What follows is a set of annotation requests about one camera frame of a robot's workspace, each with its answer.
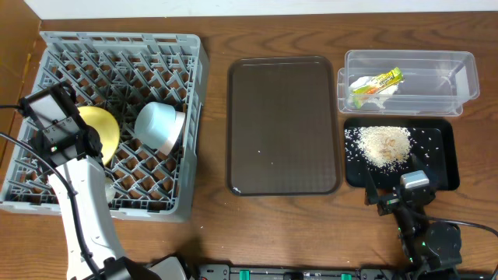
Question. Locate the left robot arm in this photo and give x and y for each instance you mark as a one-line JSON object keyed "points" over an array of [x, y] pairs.
{"points": [[70, 151]]}

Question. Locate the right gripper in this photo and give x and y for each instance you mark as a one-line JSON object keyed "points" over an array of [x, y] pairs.
{"points": [[389, 201]]}

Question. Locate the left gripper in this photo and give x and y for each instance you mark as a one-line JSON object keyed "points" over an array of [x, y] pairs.
{"points": [[29, 107]]}

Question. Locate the black waste tray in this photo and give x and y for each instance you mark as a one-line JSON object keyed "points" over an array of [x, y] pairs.
{"points": [[432, 142]]}

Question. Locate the white bowl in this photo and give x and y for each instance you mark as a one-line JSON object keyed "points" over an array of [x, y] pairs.
{"points": [[175, 134]]}

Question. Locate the pile of rice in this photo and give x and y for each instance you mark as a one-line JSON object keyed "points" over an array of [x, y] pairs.
{"points": [[381, 148]]}

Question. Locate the light blue bowl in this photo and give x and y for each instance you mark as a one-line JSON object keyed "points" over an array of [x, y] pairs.
{"points": [[154, 126]]}

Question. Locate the white paper cup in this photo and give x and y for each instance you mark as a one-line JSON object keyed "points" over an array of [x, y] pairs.
{"points": [[110, 192]]}

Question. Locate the brown serving tray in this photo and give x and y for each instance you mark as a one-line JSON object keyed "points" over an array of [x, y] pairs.
{"points": [[282, 135]]}

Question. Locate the clear plastic bin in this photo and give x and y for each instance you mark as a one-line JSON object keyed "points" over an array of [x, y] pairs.
{"points": [[436, 83]]}

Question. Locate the white napkin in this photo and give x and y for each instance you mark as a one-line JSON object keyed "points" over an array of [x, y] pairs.
{"points": [[377, 100]]}

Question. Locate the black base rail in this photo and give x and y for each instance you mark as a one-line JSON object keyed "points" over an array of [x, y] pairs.
{"points": [[174, 267]]}

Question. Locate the grey plastic dish rack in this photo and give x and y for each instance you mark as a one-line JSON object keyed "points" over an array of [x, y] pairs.
{"points": [[121, 73]]}

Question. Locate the green snack wrapper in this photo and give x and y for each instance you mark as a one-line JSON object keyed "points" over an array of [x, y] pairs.
{"points": [[379, 83]]}

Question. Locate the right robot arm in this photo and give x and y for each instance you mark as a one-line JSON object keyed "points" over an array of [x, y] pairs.
{"points": [[432, 246]]}

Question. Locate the yellow plate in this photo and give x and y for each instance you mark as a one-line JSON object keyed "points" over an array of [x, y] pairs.
{"points": [[107, 128]]}

